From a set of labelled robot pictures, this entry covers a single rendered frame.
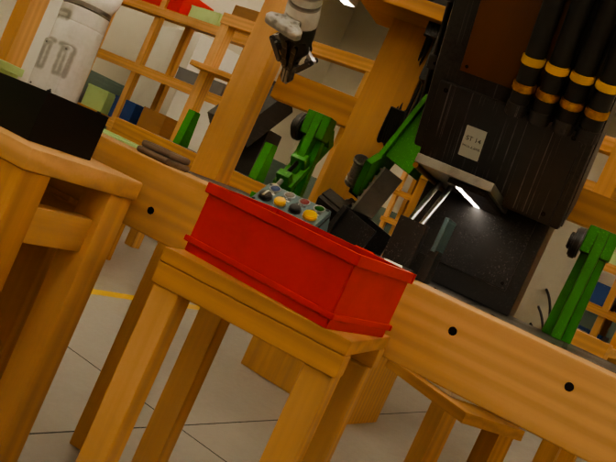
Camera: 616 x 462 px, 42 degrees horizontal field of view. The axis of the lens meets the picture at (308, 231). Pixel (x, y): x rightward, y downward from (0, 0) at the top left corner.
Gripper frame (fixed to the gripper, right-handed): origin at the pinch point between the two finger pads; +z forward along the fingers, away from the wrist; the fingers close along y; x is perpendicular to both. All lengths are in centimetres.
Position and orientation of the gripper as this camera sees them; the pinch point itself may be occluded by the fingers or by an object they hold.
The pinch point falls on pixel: (287, 74)
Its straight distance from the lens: 182.4
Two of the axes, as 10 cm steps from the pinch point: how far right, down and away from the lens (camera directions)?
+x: -6.1, 4.8, -6.3
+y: -7.6, -5.8, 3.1
